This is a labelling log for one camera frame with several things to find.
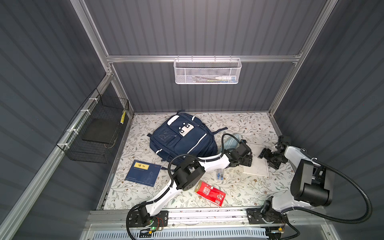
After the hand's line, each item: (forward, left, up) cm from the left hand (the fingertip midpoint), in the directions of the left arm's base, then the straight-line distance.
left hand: (248, 158), depth 92 cm
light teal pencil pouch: (+10, +10, +3) cm, 14 cm away
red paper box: (-18, +26, -3) cm, 32 cm away
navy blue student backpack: (+20, +41, +2) cm, 45 cm away
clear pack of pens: (-9, +19, -2) cm, 21 cm away
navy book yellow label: (-4, +65, -4) cm, 65 cm away
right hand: (-2, -11, 0) cm, 11 cm away
